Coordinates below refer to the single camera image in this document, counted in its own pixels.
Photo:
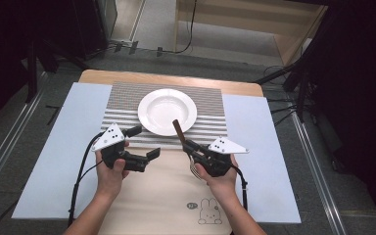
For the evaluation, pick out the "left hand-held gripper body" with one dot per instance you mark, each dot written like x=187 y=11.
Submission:
x=111 y=138

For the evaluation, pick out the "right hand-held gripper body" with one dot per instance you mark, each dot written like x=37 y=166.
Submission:
x=225 y=147

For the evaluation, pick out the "beige tray with rabbit print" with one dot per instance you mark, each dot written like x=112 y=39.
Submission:
x=163 y=196

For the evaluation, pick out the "person's right hand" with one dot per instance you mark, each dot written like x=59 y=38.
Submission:
x=223 y=184

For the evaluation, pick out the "person's left hand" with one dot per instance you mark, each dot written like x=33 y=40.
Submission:
x=109 y=182

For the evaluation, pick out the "striped placemat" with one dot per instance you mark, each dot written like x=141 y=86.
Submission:
x=124 y=98

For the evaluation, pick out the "white plate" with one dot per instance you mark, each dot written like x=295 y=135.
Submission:
x=163 y=109

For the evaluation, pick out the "white table sheet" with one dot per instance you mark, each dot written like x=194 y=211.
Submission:
x=62 y=163

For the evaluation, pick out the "black tape strip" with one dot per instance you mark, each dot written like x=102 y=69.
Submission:
x=55 y=114

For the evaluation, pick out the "power strip with plugs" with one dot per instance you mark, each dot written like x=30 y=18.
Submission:
x=125 y=45

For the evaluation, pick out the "black metal stand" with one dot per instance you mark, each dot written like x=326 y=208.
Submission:
x=302 y=84
x=32 y=71

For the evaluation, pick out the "dark cabinet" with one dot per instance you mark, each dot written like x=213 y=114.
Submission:
x=91 y=26

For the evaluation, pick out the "light wooden shelf unit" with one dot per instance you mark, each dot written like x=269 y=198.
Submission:
x=293 y=42

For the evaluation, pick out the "metal floor rail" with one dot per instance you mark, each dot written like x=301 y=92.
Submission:
x=9 y=143
x=319 y=176

